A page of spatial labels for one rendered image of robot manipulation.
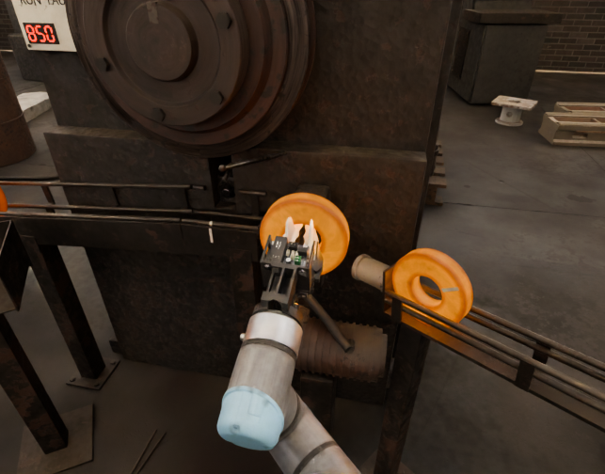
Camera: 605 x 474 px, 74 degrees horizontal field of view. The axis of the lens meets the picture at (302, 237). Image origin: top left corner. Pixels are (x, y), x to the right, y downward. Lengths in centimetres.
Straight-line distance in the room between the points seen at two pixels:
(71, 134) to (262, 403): 91
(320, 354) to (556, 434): 92
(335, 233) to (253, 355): 27
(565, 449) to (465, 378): 34
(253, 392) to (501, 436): 114
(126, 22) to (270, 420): 66
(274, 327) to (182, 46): 48
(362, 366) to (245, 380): 47
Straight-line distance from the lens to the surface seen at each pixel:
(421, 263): 78
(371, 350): 93
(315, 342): 94
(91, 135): 117
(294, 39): 79
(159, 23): 77
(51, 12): 117
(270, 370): 51
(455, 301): 78
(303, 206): 67
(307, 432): 57
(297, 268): 56
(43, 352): 189
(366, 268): 87
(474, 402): 158
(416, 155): 96
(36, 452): 159
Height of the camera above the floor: 121
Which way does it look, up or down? 33 degrees down
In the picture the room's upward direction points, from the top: straight up
